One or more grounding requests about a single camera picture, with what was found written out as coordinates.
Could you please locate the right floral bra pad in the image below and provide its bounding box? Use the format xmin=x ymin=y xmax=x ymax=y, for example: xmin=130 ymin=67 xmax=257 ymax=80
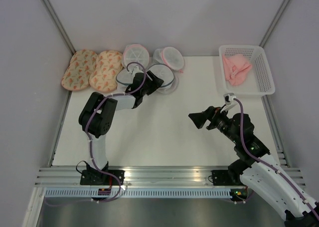
xmin=89 ymin=50 xmax=123 ymax=93

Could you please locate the aluminium corner post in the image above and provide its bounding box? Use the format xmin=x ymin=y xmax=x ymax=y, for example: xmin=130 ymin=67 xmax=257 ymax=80
xmin=259 ymin=0 xmax=292 ymax=48
xmin=40 ymin=0 xmax=76 ymax=54

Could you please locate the blue-trimmed mesh laundry bag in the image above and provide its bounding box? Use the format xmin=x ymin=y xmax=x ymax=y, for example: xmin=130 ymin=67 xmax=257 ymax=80
xmin=149 ymin=64 xmax=179 ymax=95

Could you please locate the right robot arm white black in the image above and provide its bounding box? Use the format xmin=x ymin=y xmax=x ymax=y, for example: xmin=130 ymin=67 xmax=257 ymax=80
xmin=189 ymin=106 xmax=319 ymax=227

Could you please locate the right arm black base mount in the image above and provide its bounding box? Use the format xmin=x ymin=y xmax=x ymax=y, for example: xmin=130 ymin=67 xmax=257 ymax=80
xmin=211 ymin=170 xmax=244 ymax=186

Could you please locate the pink bra in basket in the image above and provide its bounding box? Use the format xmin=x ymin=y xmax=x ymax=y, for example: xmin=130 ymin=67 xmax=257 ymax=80
xmin=222 ymin=54 xmax=253 ymax=86

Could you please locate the pink-trimmed mesh bag upright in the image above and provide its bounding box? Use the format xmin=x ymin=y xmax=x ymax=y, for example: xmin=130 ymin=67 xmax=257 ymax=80
xmin=122 ymin=44 xmax=150 ymax=68

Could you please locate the left floral bra pad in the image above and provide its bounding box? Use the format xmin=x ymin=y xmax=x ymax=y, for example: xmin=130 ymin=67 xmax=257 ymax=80
xmin=61 ymin=49 xmax=98 ymax=91

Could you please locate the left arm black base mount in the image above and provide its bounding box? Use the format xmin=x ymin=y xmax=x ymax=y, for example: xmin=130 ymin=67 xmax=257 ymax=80
xmin=76 ymin=163 xmax=125 ymax=186

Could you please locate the left aluminium corner post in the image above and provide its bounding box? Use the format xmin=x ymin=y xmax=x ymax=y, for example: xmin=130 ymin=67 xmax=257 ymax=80
xmin=40 ymin=0 xmax=76 ymax=54

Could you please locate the white slotted cable duct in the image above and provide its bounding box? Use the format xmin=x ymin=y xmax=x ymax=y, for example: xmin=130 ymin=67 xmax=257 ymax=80
xmin=45 ymin=187 xmax=247 ymax=199

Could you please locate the pink-trimmed mesh bag tilted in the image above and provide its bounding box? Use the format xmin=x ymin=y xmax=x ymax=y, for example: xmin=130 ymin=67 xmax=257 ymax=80
xmin=153 ymin=47 xmax=185 ymax=73

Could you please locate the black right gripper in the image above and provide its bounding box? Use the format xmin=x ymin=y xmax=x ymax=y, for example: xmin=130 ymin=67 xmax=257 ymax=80
xmin=188 ymin=104 xmax=240 ymax=144

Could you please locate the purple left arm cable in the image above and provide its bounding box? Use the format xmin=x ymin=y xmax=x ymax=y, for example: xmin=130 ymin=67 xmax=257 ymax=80
xmin=84 ymin=62 xmax=148 ymax=168

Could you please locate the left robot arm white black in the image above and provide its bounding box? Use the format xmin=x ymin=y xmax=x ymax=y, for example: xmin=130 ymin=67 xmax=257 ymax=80
xmin=78 ymin=71 xmax=164 ymax=186

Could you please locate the right aluminium corner post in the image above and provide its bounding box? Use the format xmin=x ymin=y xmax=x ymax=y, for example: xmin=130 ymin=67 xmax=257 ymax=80
xmin=259 ymin=0 xmax=292 ymax=48

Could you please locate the aluminium front rail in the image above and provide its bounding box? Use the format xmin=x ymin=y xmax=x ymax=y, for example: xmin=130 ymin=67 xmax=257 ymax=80
xmin=34 ymin=165 xmax=307 ymax=188

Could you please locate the floral bra pad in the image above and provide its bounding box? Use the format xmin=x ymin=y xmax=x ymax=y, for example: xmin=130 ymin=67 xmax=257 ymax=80
xmin=89 ymin=50 xmax=123 ymax=93
xmin=61 ymin=49 xmax=98 ymax=91

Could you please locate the white perforated plastic basket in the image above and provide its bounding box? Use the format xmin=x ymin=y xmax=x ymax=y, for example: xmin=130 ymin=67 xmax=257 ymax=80
xmin=219 ymin=45 xmax=275 ymax=97

